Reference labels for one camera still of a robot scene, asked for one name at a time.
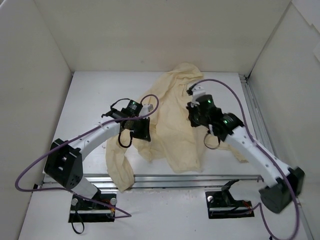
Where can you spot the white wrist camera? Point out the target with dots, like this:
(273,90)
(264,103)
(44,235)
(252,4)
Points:
(196,91)
(146,109)

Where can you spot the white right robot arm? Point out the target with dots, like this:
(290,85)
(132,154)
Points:
(283,183)

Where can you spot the right aluminium rail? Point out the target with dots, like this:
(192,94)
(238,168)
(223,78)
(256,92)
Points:
(261,134)

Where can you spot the aluminium rail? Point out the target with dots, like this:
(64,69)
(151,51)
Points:
(261,134)
(177,181)

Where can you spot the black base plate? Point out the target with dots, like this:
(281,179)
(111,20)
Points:
(88,212)
(222,205)

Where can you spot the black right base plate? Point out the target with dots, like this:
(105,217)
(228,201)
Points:
(222,205)

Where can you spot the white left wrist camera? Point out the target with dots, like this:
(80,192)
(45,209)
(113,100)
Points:
(146,109)

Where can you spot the front aluminium rail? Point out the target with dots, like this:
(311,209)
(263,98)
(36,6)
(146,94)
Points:
(177,181)

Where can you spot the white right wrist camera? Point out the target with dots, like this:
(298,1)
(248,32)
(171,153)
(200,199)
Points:
(196,91)

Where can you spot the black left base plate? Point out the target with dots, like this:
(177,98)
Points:
(88,212)

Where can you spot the cream yellow jacket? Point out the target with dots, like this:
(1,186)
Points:
(172,137)

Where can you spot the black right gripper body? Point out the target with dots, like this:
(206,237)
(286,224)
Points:
(194,116)

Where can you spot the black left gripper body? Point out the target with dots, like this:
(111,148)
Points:
(142,128)

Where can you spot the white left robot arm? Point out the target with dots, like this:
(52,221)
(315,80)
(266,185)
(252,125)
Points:
(65,165)

